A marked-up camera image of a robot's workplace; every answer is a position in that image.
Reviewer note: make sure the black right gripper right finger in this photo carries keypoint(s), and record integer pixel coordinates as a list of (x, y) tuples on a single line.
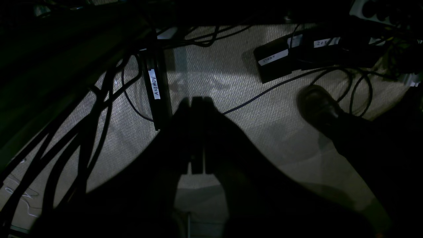
[(251, 183)]

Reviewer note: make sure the black foot pedal labelled START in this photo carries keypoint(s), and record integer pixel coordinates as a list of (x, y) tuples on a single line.
[(275, 59)]

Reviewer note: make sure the black box labelled ASIMOV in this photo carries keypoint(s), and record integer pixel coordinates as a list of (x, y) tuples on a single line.
[(156, 83)]

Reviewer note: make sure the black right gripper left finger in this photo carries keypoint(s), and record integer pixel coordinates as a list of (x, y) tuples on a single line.
[(147, 187)]

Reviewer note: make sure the dark leather shoe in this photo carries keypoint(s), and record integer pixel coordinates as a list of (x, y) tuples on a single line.
[(319, 109)]

